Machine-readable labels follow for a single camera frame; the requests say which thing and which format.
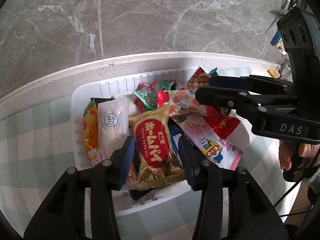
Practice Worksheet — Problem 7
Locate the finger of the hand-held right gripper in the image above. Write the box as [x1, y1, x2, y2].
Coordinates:
[195, 86, 299, 136]
[209, 75, 297, 94]

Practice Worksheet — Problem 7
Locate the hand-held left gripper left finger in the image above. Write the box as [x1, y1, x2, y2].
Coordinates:
[23, 135, 137, 240]

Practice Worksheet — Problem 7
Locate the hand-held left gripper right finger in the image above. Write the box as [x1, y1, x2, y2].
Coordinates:
[178, 137, 289, 240]

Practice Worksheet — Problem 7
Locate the panda print snack packet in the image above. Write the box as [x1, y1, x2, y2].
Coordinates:
[185, 66, 219, 91]

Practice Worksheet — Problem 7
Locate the large red snack packet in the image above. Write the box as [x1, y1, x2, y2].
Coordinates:
[203, 106, 242, 139]

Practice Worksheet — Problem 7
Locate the blue snack packet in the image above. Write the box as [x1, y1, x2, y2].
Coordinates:
[167, 118, 201, 163]

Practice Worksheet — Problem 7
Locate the pink cartoon snack packet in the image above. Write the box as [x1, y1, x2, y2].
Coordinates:
[175, 112, 244, 171]

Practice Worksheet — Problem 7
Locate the gold packet with red label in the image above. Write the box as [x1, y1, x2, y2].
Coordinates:
[128, 105, 186, 190]

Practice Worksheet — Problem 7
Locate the white packet with round logo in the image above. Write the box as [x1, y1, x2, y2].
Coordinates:
[97, 98, 131, 162]

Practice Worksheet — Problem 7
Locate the black snack packet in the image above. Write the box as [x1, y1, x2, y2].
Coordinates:
[90, 97, 154, 202]

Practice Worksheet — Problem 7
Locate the orange snack packet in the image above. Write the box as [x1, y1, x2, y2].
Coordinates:
[83, 99, 111, 169]

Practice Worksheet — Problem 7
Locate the plain white snack packet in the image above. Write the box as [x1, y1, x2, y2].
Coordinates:
[113, 92, 139, 118]

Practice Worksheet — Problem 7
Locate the red green snack packet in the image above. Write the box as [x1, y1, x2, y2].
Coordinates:
[139, 79, 178, 92]

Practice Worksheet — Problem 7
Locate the small red white packet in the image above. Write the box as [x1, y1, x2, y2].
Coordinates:
[157, 90, 171, 109]

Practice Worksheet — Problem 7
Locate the white plastic tray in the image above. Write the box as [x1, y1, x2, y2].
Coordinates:
[70, 66, 252, 217]

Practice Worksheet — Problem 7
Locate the person's right forearm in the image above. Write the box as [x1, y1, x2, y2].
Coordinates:
[306, 165, 320, 206]

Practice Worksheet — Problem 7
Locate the person's right hand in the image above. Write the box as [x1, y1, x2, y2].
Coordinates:
[279, 139, 320, 171]

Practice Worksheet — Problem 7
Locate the checked tablecloth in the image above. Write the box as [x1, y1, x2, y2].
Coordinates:
[0, 89, 301, 240]

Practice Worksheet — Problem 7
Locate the black cable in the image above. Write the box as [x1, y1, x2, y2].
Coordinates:
[273, 180, 313, 218]

